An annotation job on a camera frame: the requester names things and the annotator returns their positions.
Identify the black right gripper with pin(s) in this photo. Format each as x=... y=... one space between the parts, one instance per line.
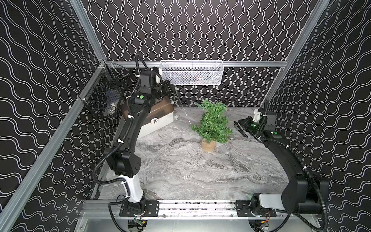
x=245 y=124

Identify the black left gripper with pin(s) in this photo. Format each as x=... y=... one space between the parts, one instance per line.
x=167 y=88

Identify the small green christmas tree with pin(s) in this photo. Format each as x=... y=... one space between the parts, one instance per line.
x=213 y=126

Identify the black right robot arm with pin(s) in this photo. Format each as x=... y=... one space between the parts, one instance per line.
x=305 y=192

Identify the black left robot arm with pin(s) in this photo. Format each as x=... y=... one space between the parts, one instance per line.
x=121 y=158

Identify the grey black utility knife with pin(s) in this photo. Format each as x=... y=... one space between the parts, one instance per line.
x=240 y=129

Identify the white brown storage box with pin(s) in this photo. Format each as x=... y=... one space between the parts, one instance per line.
x=161 y=115

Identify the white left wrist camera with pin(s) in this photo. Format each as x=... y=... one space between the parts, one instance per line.
x=158 y=77

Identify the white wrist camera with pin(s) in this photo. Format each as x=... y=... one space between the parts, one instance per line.
x=158 y=77
x=257 y=116

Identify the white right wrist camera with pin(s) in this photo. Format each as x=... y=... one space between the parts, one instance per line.
x=257 y=116

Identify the black wire basket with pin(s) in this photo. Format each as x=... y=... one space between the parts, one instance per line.
x=107 y=91

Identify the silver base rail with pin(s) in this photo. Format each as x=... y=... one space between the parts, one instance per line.
x=175 y=209

